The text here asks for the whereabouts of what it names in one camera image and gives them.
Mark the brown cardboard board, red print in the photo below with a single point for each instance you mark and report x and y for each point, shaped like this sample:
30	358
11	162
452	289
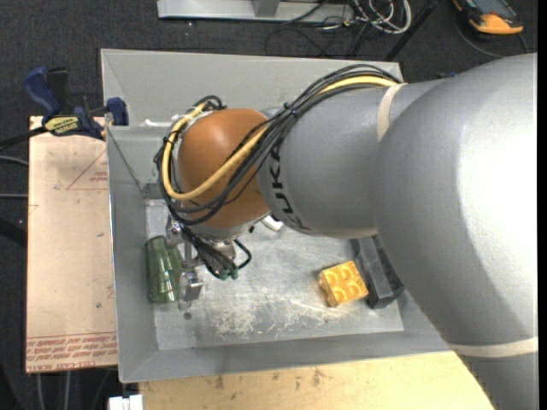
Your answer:
68	246

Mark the grey metal bin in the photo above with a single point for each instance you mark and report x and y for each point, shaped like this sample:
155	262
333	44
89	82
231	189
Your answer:
265	314

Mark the yellow toy building block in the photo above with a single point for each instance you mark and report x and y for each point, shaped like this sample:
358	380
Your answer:
344	283

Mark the green clear ribbed cup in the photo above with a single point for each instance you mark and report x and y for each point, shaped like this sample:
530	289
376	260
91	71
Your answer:
161	271

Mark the black cylinder on white bracket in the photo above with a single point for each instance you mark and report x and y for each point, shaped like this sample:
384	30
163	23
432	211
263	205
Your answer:
273	223

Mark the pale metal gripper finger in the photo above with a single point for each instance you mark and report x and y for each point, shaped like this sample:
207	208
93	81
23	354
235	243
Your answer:
193	289
174	230

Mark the dark green flat block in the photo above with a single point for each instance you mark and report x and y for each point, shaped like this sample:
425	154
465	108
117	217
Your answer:
380	280

